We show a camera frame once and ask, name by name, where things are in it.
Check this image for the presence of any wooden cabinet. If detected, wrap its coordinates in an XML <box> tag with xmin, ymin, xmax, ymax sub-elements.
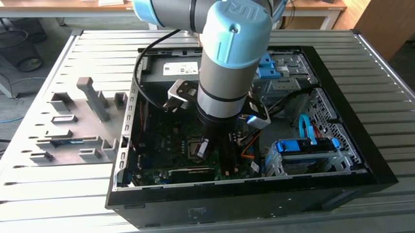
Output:
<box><xmin>334</xmin><ymin>0</ymin><xmax>415</xmax><ymax>63</ymax></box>

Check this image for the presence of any grey drive cage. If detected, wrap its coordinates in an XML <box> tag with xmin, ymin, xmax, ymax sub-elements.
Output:
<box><xmin>252</xmin><ymin>51</ymin><xmax>320</xmax><ymax>108</ymax></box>

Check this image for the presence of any black camera cable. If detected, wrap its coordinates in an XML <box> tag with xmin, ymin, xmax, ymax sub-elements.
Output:
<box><xmin>132</xmin><ymin>28</ymin><xmax>183</xmax><ymax>113</ymax></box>

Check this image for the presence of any grey disk bay cage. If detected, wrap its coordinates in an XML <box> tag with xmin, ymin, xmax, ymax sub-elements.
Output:
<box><xmin>261</xmin><ymin>139</ymin><xmax>363</xmax><ymax>177</ymax></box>

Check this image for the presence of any grey power supply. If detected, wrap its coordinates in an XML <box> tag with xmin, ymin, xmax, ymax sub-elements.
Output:
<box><xmin>140</xmin><ymin>56</ymin><xmax>204</xmax><ymax>84</ymax></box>

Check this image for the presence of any blue floor cable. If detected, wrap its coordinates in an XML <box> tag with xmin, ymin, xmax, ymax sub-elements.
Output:
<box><xmin>0</xmin><ymin>116</ymin><xmax>25</xmax><ymax>125</ymax></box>

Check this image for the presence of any wooden desk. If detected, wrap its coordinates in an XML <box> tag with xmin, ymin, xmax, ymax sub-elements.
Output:
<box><xmin>0</xmin><ymin>0</ymin><xmax>347</xmax><ymax>31</ymax></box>

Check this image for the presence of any black graphics card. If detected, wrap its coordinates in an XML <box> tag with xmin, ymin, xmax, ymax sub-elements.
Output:
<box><xmin>165</xmin><ymin>166</ymin><xmax>216</xmax><ymax>184</ymax></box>

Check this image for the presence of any black cable bundle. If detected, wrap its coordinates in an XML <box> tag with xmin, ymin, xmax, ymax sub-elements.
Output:
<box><xmin>267</xmin><ymin>87</ymin><xmax>318</xmax><ymax>122</ymax></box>

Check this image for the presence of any RAM stick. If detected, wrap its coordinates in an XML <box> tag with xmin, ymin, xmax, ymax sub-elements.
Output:
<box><xmin>36</xmin><ymin>138</ymin><xmax>96</xmax><ymax>145</ymax></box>

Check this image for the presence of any blue disk carrier with disk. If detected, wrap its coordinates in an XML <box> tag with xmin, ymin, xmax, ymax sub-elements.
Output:
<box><xmin>275</xmin><ymin>137</ymin><xmax>340</xmax><ymax>156</ymax></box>

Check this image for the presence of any metal socket cover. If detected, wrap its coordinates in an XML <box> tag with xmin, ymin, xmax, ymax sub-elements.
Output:
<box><xmin>185</xmin><ymin>136</ymin><xmax>199</xmax><ymax>161</ymax></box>

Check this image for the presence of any blue data cable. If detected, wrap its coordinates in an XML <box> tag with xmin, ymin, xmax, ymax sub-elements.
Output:
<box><xmin>298</xmin><ymin>113</ymin><xmax>318</xmax><ymax>146</ymax></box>

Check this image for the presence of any grey parts rack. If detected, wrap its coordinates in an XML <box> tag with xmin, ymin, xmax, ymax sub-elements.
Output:
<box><xmin>27</xmin><ymin>76</ymin><xmax>129</xmax><ymax>167</ymax></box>

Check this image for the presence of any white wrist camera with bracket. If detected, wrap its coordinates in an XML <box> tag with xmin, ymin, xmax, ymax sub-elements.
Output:
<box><xmin>240</xmin><ymin>97</ymin><xmax>272</xmax><ymax>129</ymax></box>

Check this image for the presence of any orange data cable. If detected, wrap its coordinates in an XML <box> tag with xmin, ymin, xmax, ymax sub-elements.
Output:
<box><xmin>240</xmin><ymin>138</ymin><xmax>260</xmax><ymax>160</ymax></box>

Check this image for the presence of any green motherboard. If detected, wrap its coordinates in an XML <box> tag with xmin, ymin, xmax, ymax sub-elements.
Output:
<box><xmin>129</xmin><ymin>106</ymin><xmax>260</xmax><ymax>186</ymax></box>

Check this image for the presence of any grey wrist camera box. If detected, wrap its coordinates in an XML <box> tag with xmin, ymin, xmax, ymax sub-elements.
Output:
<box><xmin>165</xmin><ymin>78</ymin><xmax>199</xmax><ymax>110</ymax></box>

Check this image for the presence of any black PC case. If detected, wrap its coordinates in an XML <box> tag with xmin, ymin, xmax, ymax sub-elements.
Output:
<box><xmin>105</xmin><ymin>45</ymin><xmax>399</xmax><ymax>229</ymax></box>

